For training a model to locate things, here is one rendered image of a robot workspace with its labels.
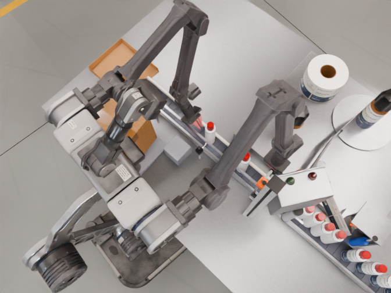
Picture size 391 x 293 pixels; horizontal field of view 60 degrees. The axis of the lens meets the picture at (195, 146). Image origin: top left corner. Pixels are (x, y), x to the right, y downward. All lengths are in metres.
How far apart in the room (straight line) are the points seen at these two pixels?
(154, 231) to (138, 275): 1.30
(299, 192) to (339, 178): 0.72
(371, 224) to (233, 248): 0.61
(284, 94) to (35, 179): 2.26
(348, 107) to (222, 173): 1.07
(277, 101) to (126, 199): 0.51
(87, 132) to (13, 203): 1.86
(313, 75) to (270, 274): 0.98
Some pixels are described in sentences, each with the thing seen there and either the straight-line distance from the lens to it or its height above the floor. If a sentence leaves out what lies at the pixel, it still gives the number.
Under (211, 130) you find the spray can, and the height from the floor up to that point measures 1.05.
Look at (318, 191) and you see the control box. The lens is 1.11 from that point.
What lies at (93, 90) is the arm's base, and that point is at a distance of 1.23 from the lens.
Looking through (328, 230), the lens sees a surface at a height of 1.07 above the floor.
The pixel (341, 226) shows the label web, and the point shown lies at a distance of 1.61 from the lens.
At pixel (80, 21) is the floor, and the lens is 3.43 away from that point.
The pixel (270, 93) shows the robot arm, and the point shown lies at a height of 1.69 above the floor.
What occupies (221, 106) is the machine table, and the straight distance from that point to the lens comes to 1.86.
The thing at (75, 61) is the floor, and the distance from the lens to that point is 3.19.
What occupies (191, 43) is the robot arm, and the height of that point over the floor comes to 1.41.
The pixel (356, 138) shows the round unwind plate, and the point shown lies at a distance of 1.89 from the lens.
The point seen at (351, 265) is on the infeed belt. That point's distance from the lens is 1.76.
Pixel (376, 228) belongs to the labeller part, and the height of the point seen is 1.14.
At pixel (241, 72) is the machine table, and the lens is 1.97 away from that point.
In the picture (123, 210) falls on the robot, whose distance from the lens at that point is 1.02.
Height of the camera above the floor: 2.51
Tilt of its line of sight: 71 degrees down
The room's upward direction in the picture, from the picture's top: 4 degrees counter-clockwise
